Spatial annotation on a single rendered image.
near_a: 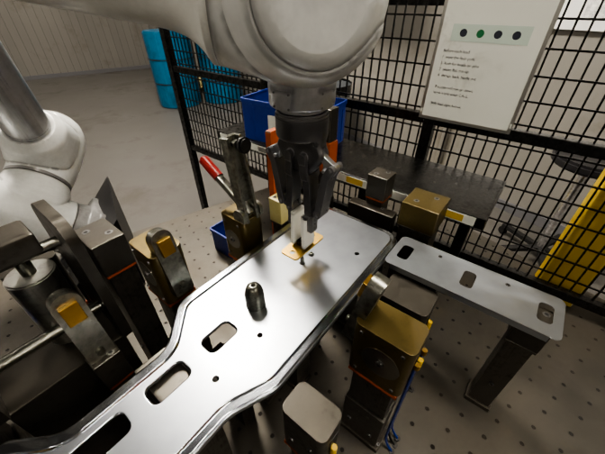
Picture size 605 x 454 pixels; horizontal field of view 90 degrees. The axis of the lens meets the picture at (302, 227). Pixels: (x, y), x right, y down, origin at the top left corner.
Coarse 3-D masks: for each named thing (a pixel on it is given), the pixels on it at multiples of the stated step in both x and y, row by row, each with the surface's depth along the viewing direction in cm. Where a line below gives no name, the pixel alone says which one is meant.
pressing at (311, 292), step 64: (256, 256) 60; (320, 256) 60; (384, 256) 61; (192, 320) 48; (256, 320) 48; (320, 320) 48; (128, 384) 40; (192, 384) 40; (256, 384) 40; (0, 448) 34; (64, 448) 34; (128, 448) 34; (192, 448) 35
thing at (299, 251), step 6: (318, 234) 58; (300, 240) 55; (318, 240) 56; (288, 246) 55; (294, 246) 55; (300, 246) 55; (312, 246) 55; (282, 252) 54; (288, 252) 54; (300, 252) 54; (306, 252) 54; (294, 258) 53; (300, 258) 53
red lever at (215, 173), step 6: (204, 156) 62; (204, 162) 62; (210, 162) 62; (204, 168) 63; (210, 168) 62; (216, 168) 62; (210, 174) 62; (216, 174) 62; (222, 174) 63; (216, 180) 62; (222, 180) 62; (222, 186) 62; (228, 186) 62; (228, 192) 62; (246, 204) 61; (252, 210) 62
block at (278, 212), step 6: (270, 198) 65; (276, 198) 65; (270, 204) 66; (276, 204) 65; (282, 204) 65; (270, 210) 67; (276, 210) 66; (282, 210) 66; (270, 216) 69; (276, 216) 67; (282, 216) 66; (276, 222) 68; (282, 222) 67; (288, 222) 70; (276, 228) 70
